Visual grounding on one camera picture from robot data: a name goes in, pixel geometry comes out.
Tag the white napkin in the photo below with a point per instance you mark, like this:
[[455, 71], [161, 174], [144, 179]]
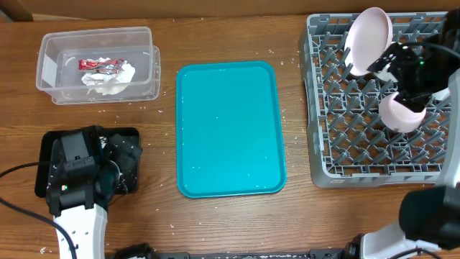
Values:
[[97, 81]]

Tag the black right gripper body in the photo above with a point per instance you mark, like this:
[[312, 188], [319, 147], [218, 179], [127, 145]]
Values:
[[416, 81]]

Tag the small pink plate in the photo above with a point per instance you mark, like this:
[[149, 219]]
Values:
[[398, 117]]

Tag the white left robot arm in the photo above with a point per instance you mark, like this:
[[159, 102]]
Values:
[[79, 172]]

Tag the teal plastic tray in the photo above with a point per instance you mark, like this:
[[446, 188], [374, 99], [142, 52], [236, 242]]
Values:
[[228, 130]]

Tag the black tray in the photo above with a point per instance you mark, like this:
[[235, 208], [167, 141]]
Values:
[[45, 156]]

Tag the red snack wrapper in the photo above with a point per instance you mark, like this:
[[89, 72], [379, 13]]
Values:
[[107, 67]]

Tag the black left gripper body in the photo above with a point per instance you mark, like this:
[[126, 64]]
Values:
[[114, 157]]

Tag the grey dish rack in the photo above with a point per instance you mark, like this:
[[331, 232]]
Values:
[[348, 144]]

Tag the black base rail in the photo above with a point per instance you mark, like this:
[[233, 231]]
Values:
[[143, 250]]

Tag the pale green bowl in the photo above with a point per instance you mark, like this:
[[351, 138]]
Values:
[[381, 70]]

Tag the large white plate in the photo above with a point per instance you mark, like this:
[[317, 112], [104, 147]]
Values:
[[368, 37]]

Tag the clear plastic bin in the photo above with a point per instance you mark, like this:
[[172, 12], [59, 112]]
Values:
[[57, 64]]

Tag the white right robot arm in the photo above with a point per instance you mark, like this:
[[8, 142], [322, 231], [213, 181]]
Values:
[[428, 219]]

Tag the white cup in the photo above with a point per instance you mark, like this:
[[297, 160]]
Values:
[[442, 95]]

